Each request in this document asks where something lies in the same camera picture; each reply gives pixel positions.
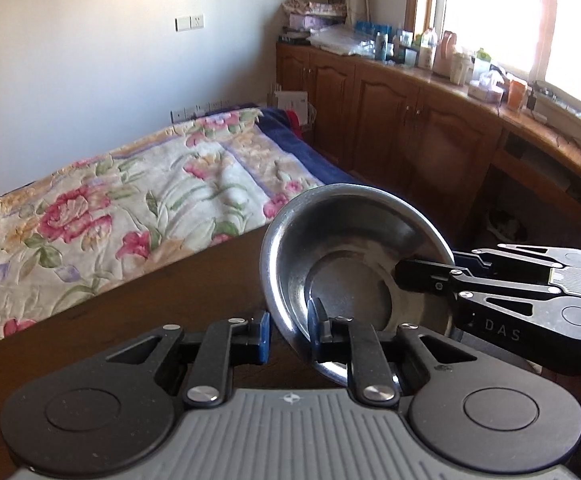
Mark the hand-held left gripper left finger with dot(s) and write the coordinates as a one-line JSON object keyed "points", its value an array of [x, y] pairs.
{"points": [[263, 340]]}

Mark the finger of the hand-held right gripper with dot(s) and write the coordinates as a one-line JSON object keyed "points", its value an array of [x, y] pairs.
{"points": [[520, 262], [430, 275]]}

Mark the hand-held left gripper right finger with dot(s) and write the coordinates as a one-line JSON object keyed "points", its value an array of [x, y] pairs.
{"points": [[314, 320]]}

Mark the stainless steel bowl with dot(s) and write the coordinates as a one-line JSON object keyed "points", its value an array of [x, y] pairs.
{"points": [[350, 240]]}

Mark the white tray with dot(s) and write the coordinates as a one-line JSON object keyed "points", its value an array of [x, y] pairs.
{"points": [[570, 105]]}

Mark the orange box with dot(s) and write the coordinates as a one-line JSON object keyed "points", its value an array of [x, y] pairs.
{"points": [[516, 94]]}

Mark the blue blanket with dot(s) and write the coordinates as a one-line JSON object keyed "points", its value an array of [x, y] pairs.
{"points": [[295, 150]]}

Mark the wooden cabinet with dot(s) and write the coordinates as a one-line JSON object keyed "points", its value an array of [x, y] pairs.
{"points": [[385, 110]]}

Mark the tissue pack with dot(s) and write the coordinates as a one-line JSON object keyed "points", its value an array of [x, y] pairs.
{"points": [[485, 89]]}

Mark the floral quilted blanket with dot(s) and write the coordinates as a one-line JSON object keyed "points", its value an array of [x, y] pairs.
{"points": [[120, 200]]}

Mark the red cloth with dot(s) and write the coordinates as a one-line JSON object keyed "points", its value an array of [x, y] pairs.
{"points": [[293, 120]]}

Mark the white jar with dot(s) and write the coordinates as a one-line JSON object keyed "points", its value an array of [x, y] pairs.
{"points": [[461, 69]]}

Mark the green capped bottle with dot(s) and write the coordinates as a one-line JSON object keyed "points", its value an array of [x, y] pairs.
{"points": [[481, 64]]}

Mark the white cardboard box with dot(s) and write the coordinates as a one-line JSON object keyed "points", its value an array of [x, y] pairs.
{"points": [[290, 102]]}

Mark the pink jug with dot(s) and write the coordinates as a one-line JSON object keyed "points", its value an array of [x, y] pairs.
{"points": [[445, 55]]}

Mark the white bottle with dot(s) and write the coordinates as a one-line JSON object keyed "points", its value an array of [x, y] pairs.
{"points": [[427, 52]]}

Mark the clear plastic bag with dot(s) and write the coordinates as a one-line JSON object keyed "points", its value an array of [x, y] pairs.
{"points": [[340, 40]]}

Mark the wooden framed window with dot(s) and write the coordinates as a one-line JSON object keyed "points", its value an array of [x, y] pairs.
{"points": [[495, 10]]}

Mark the row of blue boxes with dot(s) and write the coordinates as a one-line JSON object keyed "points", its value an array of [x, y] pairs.
{"points": [[373, 27]]}

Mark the stack of floral boxes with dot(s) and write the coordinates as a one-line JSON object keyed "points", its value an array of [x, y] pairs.
{"points": [[315, 10]]}

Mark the wall socket strip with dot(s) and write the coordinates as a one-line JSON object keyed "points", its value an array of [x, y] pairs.
{"points": [[198, 110]]}

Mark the white wall switch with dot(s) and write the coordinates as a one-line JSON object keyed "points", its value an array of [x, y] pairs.
{"points": [[189, 22]]}

